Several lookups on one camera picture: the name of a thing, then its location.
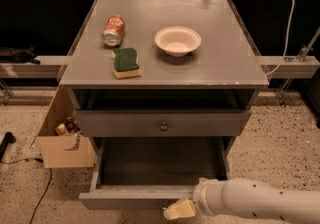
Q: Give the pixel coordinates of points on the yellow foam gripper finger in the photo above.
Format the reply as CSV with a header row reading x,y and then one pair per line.
x,y
183,208

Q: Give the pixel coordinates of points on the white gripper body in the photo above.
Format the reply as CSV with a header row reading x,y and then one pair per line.
x,y
201,195

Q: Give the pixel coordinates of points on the grey drawer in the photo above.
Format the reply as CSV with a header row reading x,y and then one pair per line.
x,y
162,123
152,173

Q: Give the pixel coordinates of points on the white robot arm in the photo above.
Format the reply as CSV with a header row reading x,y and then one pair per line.
x,y
248,199

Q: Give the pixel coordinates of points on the grey wooden drawer cabinet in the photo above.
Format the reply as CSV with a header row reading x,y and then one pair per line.
x,y
222,74

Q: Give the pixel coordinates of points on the grey top drawer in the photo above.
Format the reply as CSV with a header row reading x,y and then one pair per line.
x,y
162,123

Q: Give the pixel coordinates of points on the cardboard box with items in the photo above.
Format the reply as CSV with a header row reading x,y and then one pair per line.
x,y
67,150

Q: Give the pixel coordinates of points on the green yellow sponge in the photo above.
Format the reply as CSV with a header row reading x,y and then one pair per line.
x,y
125,63

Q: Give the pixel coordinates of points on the white paper bowl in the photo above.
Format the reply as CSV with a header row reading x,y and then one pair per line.
x,y
177,41

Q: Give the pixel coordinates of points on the black cylinder on floor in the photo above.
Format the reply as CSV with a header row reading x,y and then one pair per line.
x,y
7,139

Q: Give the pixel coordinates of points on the orange soda can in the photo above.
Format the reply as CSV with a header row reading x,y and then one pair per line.
x,y
114,31

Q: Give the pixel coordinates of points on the black object on shelf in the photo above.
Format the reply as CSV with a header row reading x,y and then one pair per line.
x,y
18,55

